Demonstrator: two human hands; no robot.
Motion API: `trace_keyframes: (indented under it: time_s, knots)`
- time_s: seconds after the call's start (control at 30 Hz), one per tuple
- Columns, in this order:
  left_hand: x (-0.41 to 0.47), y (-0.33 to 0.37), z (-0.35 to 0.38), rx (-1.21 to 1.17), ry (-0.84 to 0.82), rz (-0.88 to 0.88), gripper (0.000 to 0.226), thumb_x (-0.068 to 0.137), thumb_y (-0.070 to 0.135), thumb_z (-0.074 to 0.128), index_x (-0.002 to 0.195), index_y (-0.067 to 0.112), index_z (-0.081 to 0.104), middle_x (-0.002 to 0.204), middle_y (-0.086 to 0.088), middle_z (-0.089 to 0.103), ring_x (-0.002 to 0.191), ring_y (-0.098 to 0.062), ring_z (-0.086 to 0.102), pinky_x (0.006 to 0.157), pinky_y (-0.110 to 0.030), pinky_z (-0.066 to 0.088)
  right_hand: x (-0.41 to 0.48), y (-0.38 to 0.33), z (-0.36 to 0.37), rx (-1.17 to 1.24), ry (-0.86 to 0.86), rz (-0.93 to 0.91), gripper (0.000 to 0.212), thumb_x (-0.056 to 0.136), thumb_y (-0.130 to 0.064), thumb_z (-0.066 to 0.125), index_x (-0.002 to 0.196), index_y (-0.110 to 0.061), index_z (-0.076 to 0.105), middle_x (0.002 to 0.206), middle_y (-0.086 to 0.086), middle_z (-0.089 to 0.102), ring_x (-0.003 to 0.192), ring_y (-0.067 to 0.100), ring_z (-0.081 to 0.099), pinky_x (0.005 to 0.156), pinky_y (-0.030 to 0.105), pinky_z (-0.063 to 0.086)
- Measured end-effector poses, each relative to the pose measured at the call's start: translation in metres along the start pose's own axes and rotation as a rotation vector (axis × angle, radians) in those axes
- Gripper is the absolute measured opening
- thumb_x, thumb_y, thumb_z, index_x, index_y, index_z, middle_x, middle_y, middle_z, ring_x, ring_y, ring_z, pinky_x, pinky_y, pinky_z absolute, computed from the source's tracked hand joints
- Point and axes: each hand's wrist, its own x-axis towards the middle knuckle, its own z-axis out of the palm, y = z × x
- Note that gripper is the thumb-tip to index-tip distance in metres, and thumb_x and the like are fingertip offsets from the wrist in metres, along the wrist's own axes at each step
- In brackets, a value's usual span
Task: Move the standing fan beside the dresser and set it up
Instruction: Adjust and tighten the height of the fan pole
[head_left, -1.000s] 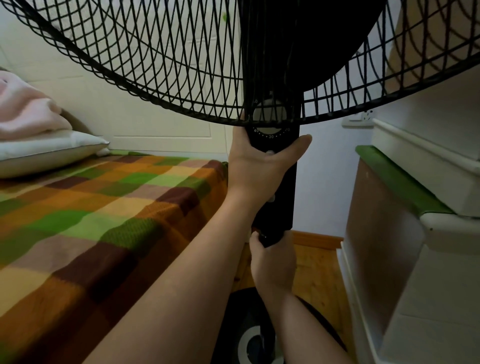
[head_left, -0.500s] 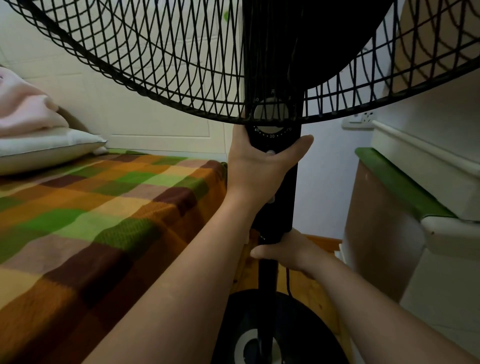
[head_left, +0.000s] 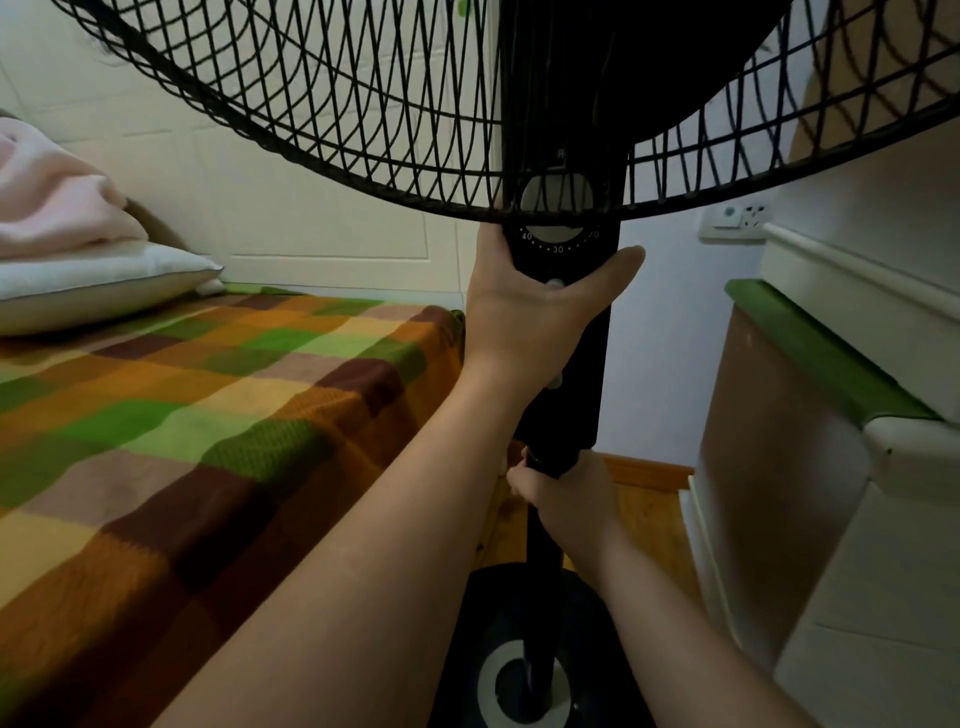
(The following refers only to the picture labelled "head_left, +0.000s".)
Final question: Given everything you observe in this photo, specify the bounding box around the person's right hand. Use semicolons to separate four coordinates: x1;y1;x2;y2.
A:
506;448;628;586

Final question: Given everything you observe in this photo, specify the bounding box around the person's left hand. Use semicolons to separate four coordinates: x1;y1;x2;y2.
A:
461;223;646;406

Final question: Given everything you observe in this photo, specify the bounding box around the black fan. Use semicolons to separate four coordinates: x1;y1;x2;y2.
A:
52;0;960;728

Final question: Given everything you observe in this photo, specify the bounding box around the person's right forearm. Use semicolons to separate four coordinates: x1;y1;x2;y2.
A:
592;536;819;728

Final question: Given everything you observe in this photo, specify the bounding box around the person's left forearm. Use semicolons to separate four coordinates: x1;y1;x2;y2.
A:
153;367;541;728

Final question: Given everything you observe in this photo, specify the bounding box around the white chest of drawers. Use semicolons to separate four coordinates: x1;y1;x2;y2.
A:
686;0;960;728

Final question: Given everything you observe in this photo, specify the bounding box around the green panel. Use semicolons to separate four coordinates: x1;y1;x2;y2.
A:
725;278;939;429

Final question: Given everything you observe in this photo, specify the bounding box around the plaid bed sheet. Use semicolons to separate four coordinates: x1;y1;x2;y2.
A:
0;284;481;728

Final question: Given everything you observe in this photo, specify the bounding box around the white pillow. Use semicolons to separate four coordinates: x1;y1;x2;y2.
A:
0;239;225;337

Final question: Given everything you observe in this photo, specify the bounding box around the pink blanket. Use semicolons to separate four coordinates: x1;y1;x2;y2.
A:
0;116;150;260

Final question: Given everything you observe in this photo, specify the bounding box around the white wall socket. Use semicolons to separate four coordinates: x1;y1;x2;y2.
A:
697;196;774;245

